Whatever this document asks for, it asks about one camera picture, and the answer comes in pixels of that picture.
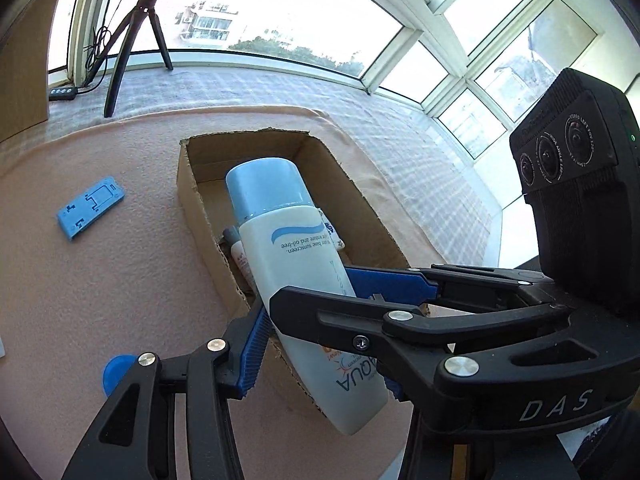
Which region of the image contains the black tripod cable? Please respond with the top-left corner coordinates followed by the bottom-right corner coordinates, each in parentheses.
top-left (75, 27), bottom-right (115, 95)

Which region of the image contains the white sunscreen bottle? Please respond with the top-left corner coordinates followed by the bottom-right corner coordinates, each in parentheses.
top-left (225, 157), bottom-right (391, 436)

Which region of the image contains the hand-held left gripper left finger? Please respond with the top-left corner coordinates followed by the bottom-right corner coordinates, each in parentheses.
top-left (60, 302), bottom-right (273, 480)

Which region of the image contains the black tripod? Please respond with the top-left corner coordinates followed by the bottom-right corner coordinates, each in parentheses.
top-left (82, 0), bottom-right (174, 118)

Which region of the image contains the blue phone stand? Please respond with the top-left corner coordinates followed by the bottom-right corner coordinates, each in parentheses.
top-left (56, 176), bottom-right (126, 241)

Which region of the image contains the light checked cloth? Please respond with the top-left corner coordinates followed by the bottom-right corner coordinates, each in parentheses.
top-left (47, 67), bottom-right (501, 268)

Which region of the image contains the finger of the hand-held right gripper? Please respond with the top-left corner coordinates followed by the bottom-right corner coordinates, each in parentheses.
top-left (269, 285), bottom-right (573, 392)
top-left (345, 262), bottom-right (551, 307)

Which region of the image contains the wooden board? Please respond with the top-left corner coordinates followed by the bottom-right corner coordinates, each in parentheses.
top-left (0, 0), bottom-right (66, 143)

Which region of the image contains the patterned tissue pack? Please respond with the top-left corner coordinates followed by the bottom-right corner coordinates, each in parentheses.
top-left (320, 210), bottom-right (347, 251)

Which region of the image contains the blue round tape measure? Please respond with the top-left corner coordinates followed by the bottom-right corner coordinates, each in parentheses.
top-left (102, 355), bottom-right (138, 398)

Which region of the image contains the pink tube with grey cap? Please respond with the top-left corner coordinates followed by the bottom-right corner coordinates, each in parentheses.
top-left (222, 227), bottom-right (258, 293)

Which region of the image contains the cardboard box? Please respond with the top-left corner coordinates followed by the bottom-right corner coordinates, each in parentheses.
top-left (176, 127), bottom-right (453, 421)

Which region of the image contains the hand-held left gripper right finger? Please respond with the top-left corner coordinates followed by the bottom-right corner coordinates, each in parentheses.
top-left (382, 377), bottom-right (586, 480)

